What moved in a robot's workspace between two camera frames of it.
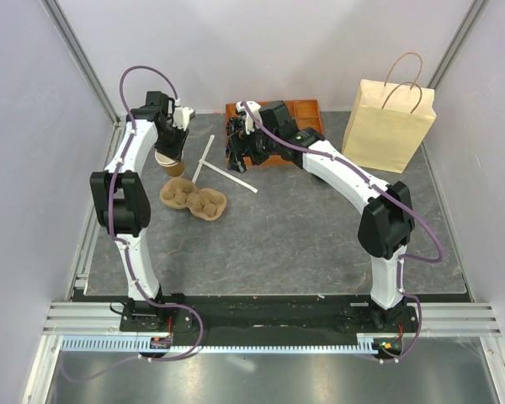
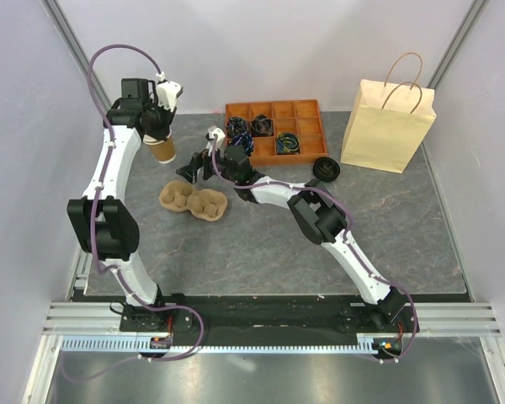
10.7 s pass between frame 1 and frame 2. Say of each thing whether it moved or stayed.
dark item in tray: stayed
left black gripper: moved
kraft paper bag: stayed
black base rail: stayed
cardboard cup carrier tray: stayed
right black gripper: moved
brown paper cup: moved
